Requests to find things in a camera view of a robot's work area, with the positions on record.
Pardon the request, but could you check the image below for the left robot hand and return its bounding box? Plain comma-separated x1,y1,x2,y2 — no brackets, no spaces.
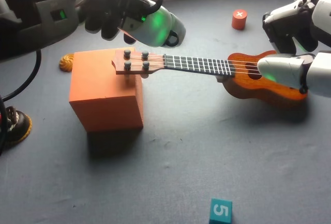
84,0,187,48

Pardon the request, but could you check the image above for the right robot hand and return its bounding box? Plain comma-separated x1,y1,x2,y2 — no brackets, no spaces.
257,0,331,98

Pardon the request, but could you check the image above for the small brown toy guitar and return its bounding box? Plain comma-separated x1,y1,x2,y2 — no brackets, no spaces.
111,49,310,109

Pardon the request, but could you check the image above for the orange cylinder with white cross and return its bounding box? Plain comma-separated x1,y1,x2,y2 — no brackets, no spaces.
231,9,248,31

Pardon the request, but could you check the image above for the large orange block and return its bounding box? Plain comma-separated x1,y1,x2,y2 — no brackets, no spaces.
69,48,144,133

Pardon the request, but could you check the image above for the toy orange swirl cookie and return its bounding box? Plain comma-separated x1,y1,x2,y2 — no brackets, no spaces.
59,53,76,73

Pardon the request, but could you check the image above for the teal number five block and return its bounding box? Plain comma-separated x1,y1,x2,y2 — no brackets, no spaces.
208,198,233,224

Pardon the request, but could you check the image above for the toy chocolate cake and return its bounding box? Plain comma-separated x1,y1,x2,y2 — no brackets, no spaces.
0,106,33,145

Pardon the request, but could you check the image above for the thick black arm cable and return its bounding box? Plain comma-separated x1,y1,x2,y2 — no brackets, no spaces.
0,49,42,155

